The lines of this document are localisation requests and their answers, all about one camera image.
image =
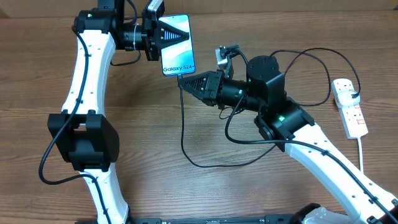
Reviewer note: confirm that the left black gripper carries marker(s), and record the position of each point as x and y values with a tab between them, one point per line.
156	35

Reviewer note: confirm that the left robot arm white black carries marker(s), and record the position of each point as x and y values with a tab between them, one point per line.
80	131

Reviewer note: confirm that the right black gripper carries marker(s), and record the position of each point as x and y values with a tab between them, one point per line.
212	80

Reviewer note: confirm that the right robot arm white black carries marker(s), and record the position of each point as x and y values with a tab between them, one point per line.
284	123

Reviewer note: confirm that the white power strip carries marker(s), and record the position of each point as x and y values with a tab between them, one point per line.
352	117

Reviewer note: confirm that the white USB charger plug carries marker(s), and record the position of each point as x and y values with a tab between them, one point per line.
346	99

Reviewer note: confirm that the blue Galaxy S24 smartphone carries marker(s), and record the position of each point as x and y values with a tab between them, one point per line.
178	59

